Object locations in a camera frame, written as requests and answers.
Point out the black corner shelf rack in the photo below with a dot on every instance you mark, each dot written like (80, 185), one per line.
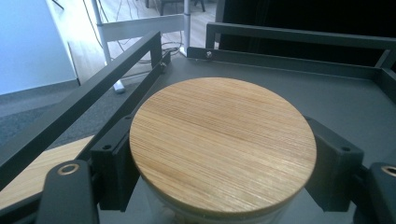
(342, 99)

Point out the white desk frame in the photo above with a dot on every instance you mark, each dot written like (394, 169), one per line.
(140, 26)

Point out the glass jar of pale beans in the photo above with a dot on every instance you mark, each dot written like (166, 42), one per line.
(222, 146)

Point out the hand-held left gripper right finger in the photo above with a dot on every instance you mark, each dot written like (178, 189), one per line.
(336, 168)

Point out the black curtain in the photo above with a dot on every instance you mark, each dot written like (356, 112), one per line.
(311, 15)

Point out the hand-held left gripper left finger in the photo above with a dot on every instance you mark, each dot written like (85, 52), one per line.
(112, 161)

